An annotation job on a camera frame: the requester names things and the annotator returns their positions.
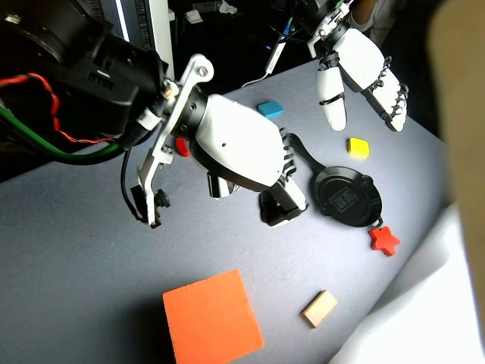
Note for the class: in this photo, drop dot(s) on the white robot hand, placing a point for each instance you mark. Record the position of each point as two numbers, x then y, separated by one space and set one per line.
242 144
360 60

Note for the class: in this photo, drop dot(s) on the black cast iron skillet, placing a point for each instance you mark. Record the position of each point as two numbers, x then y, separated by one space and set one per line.
348 197

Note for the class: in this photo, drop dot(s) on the blue rounded block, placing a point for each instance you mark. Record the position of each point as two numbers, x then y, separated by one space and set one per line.
270 109

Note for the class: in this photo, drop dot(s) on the person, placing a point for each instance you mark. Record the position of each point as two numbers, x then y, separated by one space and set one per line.
373 15

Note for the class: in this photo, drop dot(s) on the small red block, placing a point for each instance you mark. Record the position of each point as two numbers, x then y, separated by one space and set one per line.
183 148

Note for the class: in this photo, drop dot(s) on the yellow rounded block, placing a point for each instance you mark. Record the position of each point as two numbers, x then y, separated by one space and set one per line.
358 148

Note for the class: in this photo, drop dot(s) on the beige panel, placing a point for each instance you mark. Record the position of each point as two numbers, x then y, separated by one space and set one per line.
462 76

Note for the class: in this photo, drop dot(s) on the white desktop computer case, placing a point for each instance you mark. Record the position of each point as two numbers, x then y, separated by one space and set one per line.
159 26

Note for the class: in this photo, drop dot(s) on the red star block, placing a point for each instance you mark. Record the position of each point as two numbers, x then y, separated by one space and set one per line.
383 240

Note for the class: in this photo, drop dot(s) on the large orange cube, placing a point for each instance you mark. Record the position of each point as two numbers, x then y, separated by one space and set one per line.
212 318

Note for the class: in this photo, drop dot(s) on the rectangular wooden block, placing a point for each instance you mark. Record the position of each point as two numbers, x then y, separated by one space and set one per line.
319 309

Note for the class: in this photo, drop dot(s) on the grey table cloth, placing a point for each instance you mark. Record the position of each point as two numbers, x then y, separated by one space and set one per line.
76 265

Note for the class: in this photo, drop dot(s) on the white backdrop cloth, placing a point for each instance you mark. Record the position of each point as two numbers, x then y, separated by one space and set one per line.
417 303

